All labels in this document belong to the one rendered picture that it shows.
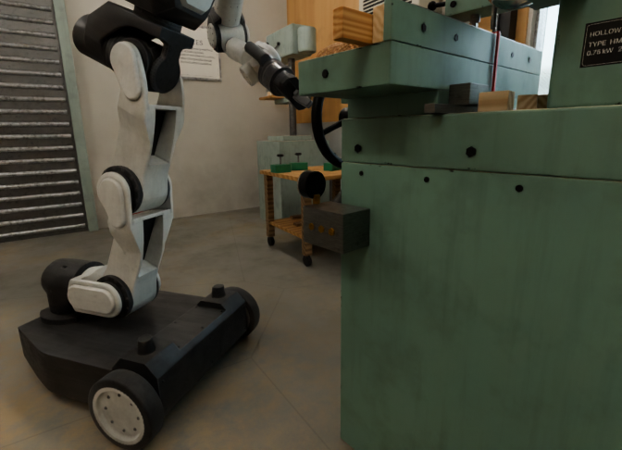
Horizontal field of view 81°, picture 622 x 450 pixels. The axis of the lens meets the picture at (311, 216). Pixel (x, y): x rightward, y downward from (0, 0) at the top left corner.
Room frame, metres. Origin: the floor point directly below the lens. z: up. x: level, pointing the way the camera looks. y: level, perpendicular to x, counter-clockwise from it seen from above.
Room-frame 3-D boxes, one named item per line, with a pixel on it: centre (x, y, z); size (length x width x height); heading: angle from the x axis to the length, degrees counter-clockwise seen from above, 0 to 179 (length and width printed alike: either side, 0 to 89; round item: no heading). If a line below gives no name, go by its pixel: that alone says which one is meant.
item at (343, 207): (0.75, -0.05, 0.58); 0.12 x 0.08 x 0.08; 41
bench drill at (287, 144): (3.22, 0.14, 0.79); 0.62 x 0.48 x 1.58; 32
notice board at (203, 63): (3.49, 1.09, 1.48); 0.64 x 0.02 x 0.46; 124
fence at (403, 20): (0.76, -0.34, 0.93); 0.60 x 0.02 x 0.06; 131
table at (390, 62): (0.87, -0.24, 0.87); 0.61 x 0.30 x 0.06; 131
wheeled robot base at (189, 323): (1.12, 0.62, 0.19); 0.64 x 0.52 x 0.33; 71
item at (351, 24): (0.76, -0.28, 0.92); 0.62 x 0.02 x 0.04; 131
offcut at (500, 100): (0.62, -0.30, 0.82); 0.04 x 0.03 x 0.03; 47
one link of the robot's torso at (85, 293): (1.13, 0.65, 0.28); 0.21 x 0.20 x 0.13; 71
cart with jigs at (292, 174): (2.40, -0.08, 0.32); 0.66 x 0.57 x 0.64; 122
